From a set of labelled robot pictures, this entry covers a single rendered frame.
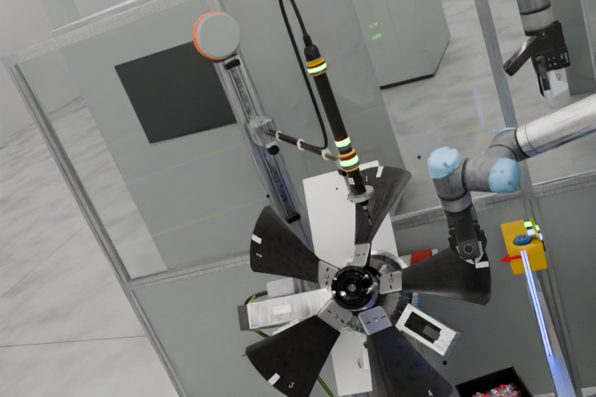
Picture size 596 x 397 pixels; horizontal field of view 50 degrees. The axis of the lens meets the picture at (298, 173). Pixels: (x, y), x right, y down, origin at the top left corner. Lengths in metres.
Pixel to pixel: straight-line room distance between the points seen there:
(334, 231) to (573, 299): 1.07
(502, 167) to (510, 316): 1.36
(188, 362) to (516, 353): 1.43
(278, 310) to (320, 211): 0.35
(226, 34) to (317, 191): 0.60
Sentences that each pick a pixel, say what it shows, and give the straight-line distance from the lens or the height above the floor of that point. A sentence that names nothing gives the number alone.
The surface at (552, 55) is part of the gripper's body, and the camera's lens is 1.76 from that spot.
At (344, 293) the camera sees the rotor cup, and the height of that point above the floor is 1.21.
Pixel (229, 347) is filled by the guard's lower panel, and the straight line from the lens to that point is 2.94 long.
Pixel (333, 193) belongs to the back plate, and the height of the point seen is 1.31.
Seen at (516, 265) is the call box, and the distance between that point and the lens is 2.00.
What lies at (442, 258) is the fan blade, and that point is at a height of 1.20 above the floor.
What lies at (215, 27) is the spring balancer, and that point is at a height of 1.91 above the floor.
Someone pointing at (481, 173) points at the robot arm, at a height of 1.50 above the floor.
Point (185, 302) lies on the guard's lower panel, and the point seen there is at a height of 0.84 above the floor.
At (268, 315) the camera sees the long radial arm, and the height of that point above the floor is 1.11.
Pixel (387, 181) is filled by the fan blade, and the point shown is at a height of 1.41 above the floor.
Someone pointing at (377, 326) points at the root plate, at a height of 1.10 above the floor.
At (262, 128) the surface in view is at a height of 1.56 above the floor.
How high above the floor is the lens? 2.11
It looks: 20 degrees down
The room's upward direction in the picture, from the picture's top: 21 degrees counter-clockwise
